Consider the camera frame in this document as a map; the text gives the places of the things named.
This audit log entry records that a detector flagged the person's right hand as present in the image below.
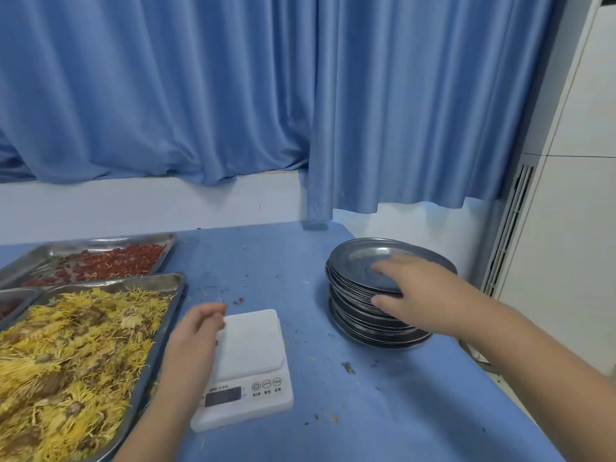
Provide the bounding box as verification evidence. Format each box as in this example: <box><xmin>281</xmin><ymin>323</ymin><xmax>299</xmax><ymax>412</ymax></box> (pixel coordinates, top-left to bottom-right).
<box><xmin>370</xmin><ymin>254</ymin><xmax>487</xmax><ymax>338</ymax></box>

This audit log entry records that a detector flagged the person's left hand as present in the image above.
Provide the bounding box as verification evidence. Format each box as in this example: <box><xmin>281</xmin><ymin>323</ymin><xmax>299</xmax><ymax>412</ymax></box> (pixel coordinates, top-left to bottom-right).
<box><xmin>158</xmin><ymin>302</ymin><xmax>228</xmax><ymax>396</ymax></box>

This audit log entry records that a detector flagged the stack of steel plates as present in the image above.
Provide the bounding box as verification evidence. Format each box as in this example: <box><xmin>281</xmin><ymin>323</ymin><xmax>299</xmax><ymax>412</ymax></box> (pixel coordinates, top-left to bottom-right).
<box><xmin>325</xmin><ymin>237</ymin><xmax>458</xmax><ymax>351</ymax></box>

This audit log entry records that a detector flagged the white digital kitchen scale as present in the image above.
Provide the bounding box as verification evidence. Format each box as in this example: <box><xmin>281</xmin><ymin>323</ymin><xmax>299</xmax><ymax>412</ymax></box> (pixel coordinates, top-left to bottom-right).
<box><xmin>190</xmin><ymin>309</ymin><xmax>295</xmax><ymax>434</ymax></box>

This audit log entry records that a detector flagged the pile of yellow chrysanthemums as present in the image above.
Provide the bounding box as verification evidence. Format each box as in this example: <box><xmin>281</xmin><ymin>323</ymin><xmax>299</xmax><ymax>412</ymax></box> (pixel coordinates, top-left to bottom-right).
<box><xmin>0</xmin><ymin>287</ymin><xmax>175</xmax><ymax>462</ymax></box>

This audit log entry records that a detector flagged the person's left forearm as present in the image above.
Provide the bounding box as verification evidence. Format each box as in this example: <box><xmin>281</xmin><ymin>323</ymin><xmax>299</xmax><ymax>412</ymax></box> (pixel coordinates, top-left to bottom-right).
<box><xmin>113</xmin><ymin>382</ymin><xmax>210</xmax><ymax>462</ymax></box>

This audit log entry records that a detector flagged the person's right forearm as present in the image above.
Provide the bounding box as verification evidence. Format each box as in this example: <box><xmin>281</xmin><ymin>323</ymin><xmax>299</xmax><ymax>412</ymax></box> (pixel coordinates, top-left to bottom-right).
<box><xmin>457</xmin><ymin>293</ymin><xmax>616</xmax><ymax>462</ymax></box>

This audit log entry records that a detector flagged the rectangular steel tray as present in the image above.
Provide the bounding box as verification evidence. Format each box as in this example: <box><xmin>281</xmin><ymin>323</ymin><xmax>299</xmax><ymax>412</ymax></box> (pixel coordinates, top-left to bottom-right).
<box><xmin>0</xmin><ymin>232</ymin><xmax>178</xmax><ymax>290</ymax></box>
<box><xmin>0</xmin><ymin>287</ymin><xmax>43</xmax><ymax>330</ymax></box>
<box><xmin>0</xmin><ymin>272</ymin><xmax>187</xmax><ymax>462</ymax></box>

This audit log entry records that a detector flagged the blue tablecloth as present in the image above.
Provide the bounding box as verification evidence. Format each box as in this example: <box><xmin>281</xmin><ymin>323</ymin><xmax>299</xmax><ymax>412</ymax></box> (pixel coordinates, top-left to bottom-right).
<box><xmin>0</xmin><ymin>221</ymin><xmax>567</xmax><ymax>462</ymax></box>

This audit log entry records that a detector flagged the white standing air conditioner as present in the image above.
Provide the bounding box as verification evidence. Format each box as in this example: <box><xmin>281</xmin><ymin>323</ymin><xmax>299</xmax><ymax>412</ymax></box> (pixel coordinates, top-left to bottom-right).
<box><xmin>474</xmin><ymin>0</ymin><xmax>616</xmax><ymax>376</ymax></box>

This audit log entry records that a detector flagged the narrow blue curtain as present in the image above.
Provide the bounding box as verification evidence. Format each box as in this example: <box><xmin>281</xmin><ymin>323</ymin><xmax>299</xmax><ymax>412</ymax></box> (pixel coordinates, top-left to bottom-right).
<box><xmin>300</xmin><ymin>0</ymin><xmax>569</xmax><ymax>222</ymax></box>

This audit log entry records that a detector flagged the wide blue curtain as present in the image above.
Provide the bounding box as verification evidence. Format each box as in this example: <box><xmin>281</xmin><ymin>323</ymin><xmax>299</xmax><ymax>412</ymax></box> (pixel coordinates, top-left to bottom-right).
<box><xmin>0</xmin><ymin>0</ymin><xmax>318</xmax><ymax>186</ymax></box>

